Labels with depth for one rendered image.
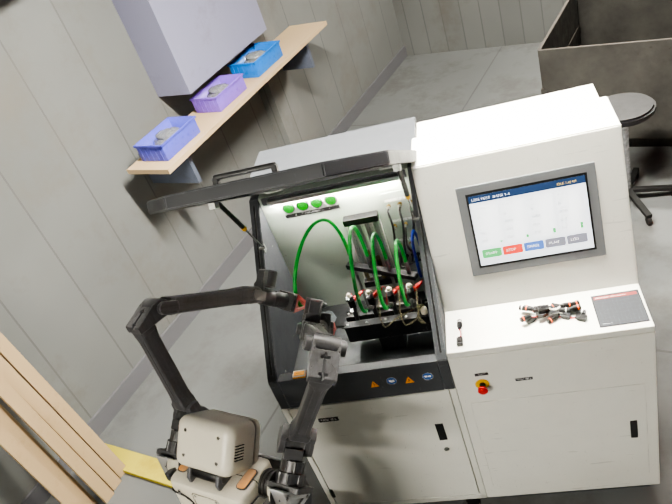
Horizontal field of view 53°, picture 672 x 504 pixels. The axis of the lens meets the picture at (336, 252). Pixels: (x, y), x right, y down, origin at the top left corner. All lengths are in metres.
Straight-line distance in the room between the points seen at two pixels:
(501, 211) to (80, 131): 2.57
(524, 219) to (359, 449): 1.18
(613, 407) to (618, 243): 0.62
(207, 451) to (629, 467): 1.76
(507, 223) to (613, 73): 2.57
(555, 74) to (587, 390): 2.79
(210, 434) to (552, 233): 1.35
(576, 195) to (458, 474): 1.29
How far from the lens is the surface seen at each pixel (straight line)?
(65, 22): 4.22
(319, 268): 2.95
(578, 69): 4.93
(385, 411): 2.73
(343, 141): 2.85
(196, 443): 2.05
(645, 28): 5.94
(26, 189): 3.96
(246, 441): 2.02
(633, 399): 2.75
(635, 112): 4.29
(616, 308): 2.55
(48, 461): 3.90
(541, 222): 2.49
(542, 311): 2.51
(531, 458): 2.97
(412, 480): 3.10
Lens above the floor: 2.75
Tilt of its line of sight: 34 degrees down
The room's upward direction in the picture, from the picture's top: 21 degrees counter-clockwise
